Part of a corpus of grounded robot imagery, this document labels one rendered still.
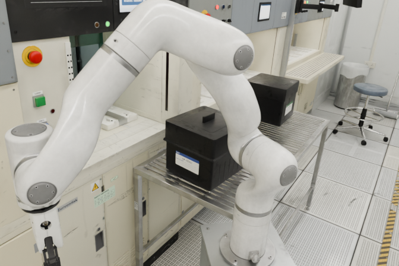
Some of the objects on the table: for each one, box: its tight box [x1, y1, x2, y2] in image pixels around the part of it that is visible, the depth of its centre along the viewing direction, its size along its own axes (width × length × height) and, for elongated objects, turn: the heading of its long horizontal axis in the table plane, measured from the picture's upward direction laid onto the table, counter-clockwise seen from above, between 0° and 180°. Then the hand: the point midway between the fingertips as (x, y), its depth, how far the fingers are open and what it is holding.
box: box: [247, 73, 299, 126], centre depth 223 cm, size 29×29×25 cm
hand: (49, 256), depth 74 cm, fingers open, 8 cm apart
